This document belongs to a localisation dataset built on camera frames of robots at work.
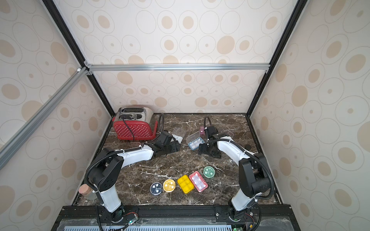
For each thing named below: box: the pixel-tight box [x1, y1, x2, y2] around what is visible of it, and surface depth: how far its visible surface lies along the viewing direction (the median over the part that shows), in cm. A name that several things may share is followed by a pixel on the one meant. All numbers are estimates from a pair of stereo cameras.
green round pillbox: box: [202, 165, 216, 179], surface depth 89 cm
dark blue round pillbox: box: [149, 181, 163, 196], surface depth 83 cm
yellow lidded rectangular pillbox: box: [177, 174, 195, 194], surface depth 85 cm
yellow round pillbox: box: [162, 178, 176, 193], surface depth 84 cm
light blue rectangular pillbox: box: [187, 136, 206, 151], surface depth 104 cm
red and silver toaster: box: [112, 106, 159, 141], surface depth 97 cm
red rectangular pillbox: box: [188, 170, 209, 193], surface depth 85 cm
